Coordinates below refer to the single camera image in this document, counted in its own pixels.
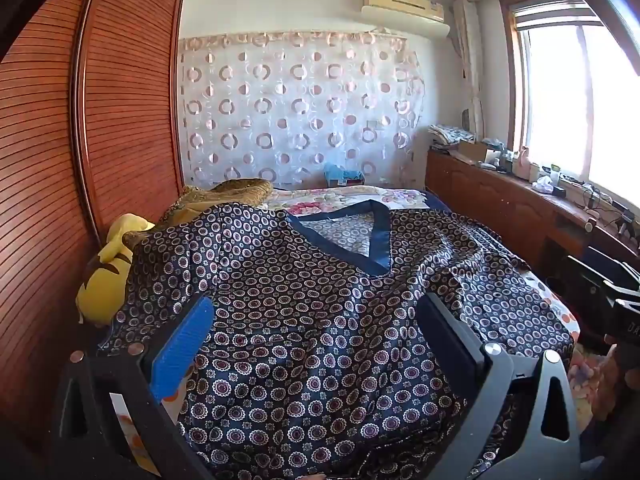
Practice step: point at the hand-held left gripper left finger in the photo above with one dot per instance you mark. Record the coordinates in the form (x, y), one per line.
(182, 342)

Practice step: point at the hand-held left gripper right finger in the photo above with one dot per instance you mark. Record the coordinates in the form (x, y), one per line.
(450, 332)

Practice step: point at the navy circle-patterned shirt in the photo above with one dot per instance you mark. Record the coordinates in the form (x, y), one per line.
(310, 310)

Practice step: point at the yellow plush toy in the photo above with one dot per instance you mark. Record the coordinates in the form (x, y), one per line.
(102, 280)

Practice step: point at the wooden side cabinet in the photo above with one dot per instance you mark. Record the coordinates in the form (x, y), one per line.
(500, 195)

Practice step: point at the gold patterned pillow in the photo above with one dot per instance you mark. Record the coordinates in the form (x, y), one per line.
(225, 192)

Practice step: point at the white plastic bag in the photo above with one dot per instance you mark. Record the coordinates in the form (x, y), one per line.
(544, 184)

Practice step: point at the floral quilt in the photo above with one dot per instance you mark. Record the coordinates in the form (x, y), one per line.
(340, 197)

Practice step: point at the cardboard box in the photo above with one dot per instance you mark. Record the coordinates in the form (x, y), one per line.
(475, 151)

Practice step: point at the pink bottle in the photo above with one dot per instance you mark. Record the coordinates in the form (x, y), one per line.
(523, 165)

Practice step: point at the blue bag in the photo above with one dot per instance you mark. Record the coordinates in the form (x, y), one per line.
(342, 174)

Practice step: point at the stack of folded cloths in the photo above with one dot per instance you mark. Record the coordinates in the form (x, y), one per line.
(450, 136)

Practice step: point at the wooden framed window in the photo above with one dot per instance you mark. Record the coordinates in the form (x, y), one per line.
(575, 90)

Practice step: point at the bundled window curtain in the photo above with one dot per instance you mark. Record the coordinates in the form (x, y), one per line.
(470, 70)

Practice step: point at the sheer circle-patterned wall curtain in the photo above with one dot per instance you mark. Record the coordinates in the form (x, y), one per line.
(300, 110)

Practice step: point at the wall air conditioner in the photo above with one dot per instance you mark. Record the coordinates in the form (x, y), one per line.
(400, 2)

